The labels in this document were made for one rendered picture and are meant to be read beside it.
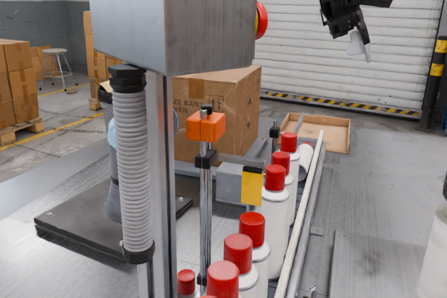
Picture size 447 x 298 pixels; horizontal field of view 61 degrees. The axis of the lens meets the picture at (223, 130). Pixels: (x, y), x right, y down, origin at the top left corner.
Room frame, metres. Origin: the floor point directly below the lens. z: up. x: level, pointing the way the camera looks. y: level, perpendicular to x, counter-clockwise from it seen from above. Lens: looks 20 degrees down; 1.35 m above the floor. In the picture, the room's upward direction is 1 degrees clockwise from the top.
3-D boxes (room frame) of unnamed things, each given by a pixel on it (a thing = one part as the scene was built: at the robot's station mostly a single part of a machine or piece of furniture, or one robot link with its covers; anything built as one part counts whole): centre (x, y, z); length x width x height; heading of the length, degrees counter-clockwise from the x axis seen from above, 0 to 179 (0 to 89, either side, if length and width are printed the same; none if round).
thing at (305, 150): (1.02, -0.23, 0.91); 0.20 x 0.05 x 0.05; 161
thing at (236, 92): (1.23, 0.03, 0.99); 0.30 x 0.24 x 0.27; 161
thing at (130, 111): (0.35, 0.09, 1.18); 0.04 x 0.04 x 0.21
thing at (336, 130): (1.42, -0.36, 0.85); 0.30 x 0.26 x 0.04; 162
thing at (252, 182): (0.48, -0.04, 1.09); 0.03 x 0.01 x 0.06; 72
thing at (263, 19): (0.40, -0.02, 1.32); 0.04 x 0.03 x 0.04; 37
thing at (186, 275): (0.57, 0.06, 0.85); 0.03 x 0.03 x 0.03
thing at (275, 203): (0.57, -0.09, 0.98); 0.05 x 0.05 x 0.20
